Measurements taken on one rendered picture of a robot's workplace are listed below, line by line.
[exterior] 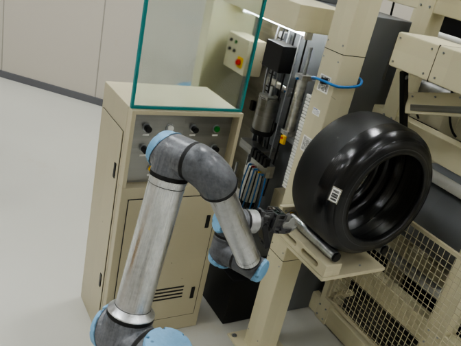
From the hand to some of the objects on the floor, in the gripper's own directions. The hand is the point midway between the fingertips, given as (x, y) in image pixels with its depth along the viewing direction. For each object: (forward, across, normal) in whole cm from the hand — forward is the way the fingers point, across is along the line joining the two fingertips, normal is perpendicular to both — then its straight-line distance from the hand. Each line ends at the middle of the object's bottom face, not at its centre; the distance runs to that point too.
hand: (293, 227), depth 213 cm
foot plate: (+44, +34, +96) cm, 111 cm away
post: (+44, +34, +96) cm, 111 cm away
